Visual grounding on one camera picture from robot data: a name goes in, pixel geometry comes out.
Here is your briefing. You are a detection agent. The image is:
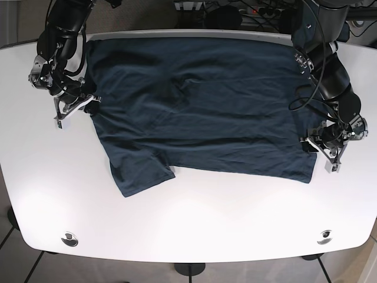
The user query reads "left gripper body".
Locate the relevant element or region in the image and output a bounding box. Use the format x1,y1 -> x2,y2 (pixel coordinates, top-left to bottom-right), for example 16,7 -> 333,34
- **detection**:
299,125 -> 352,173

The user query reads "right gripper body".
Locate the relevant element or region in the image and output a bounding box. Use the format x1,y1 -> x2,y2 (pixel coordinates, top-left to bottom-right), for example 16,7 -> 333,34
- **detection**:
53,91 -> 101,129

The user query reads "dark teal T-shirt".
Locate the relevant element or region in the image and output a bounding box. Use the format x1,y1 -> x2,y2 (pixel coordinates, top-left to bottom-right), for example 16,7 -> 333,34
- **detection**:
85,38 -> 322,197

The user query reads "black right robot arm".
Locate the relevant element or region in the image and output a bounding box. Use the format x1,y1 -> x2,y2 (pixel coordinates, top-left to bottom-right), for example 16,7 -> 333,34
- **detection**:
28,1 -> 101,129

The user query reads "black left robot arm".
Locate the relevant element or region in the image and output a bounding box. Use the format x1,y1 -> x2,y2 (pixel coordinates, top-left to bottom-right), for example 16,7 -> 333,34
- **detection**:
289,1 -> 368,173

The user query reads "right chrome table grommet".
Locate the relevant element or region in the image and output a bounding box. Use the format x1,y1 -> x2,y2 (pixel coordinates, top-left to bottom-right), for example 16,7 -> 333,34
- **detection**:
316,230 -> 333,245

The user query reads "chrome table grommet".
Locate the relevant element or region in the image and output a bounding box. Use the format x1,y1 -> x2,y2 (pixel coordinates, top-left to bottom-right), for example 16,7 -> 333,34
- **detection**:
316,230 -> 333,245
61,231 -> 78,247

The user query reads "left chrome table grommet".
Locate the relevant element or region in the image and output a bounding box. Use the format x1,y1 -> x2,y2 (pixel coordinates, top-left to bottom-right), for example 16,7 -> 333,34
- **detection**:
61,231 -> 78,247

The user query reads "front black table foot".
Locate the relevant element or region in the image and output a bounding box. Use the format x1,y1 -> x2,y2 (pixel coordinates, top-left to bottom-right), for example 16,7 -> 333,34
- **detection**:
174,263 -> 206,277

